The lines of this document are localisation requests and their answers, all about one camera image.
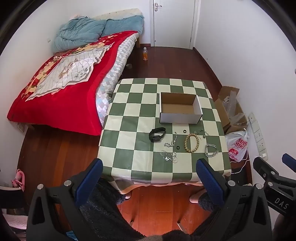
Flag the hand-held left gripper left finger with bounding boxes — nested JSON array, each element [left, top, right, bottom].
[[26, 158, 104, 241]]

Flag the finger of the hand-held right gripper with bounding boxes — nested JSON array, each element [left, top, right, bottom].
[[282, 153, 296, 173], [253, 157, 279, 183]]

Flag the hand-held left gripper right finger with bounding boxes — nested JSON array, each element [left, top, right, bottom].
[[196, 158, 273, 241]]

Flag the silver chain bracelet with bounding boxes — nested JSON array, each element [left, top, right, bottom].
[[205, 144, 219, 158]]

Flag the wooden bead bracelet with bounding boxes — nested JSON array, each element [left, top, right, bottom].
[[184, 133, 200, 153]]

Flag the black smart band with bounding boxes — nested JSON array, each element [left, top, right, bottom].
[[149, 127, 166, 142]]

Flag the white cardboard box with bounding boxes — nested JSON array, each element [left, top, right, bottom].
[[159, 92, 203, 124]]

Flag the person's right forearm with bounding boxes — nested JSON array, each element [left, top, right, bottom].
[[273, 214, 292, 241]]

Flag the white power strip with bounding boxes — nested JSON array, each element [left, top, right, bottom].
[[248, 113, 269, 159]]

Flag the white plastic bag red print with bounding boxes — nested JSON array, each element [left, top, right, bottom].
[[225, 131, 249, 163]]

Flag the person's left leg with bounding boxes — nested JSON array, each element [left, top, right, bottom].
[[79, 178, 146, 241]]

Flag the person's leg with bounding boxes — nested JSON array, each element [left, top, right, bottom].
[[79, 178, 146, 241], [162, 192, 245, 241]]

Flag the person's right leg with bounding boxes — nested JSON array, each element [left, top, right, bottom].
[[162, 192, 245, 241]]

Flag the small silver earrings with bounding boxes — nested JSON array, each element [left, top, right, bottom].
[[194, 129, 210, 140]]

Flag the green checkered tablecloth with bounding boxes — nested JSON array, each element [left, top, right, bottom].
[[97, 78, 232, 194]]

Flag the brown cardboard box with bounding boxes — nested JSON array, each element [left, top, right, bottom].
[[213, 86, 249, 135]]

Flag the clear plastic wrapping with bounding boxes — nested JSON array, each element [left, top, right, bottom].
[[222, 90, 246, 126]]

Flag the pink hanger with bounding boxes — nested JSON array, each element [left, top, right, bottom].
[[11, 169, 26, 192]]

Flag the red patterned blanket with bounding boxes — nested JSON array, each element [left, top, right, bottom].
[[7, 30, 139, 136]]

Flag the pastel checkered quilt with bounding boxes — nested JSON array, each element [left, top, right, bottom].
[[95, 35, 139, 127]]

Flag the blue duvet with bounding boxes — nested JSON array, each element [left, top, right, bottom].
[[51, 16, 144, 53]]

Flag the white door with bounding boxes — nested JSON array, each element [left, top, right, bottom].
[[150, 0, 202, 49]]

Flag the white cable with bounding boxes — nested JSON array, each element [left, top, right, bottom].
[[231, 150, 251, 177]]

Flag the silver necklace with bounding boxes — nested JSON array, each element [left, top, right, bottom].
[[160, 150, 179, 163], [164, 132, 178, 148]]

